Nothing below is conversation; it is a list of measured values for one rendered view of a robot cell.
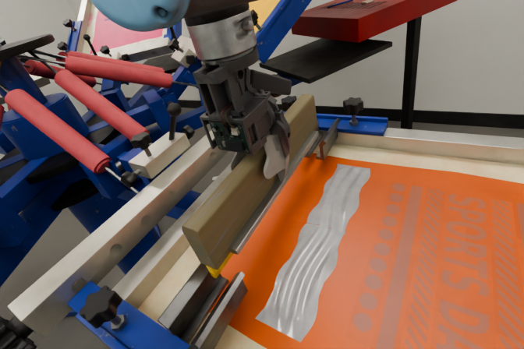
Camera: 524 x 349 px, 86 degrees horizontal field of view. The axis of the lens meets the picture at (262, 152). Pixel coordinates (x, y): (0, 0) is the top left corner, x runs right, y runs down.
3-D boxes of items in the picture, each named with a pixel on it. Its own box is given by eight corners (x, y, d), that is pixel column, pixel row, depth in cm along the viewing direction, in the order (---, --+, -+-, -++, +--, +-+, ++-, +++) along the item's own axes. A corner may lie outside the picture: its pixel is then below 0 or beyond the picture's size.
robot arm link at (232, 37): (213, 12, 37) (266, 3, 32) (223, 47, 39) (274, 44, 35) (172, 29, 32) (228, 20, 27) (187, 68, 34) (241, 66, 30)
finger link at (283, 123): (267, 158, 44) (246, 109, 40) (273, 152, 45) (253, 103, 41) (293, 158, 41) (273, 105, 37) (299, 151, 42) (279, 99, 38)
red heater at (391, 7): (377, 5, 165) (377, -19, 158) (457, 4, 129) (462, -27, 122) (292, 37, 146) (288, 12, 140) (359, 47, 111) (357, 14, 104)
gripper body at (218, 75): (211, 153, 40) (179, 70, 33) (243, 121, 46) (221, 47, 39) (256, 160, 36) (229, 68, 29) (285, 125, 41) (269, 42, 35)
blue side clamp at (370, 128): (387, 142, 67) (387, 117, 63) (383, 154, 64) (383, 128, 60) (277, 131, 83) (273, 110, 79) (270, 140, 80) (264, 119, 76)
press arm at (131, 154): (190, 170, 67) (182, 153, 64) (172, 187, 63) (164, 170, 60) (145, 160, 76) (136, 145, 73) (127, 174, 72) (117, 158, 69)
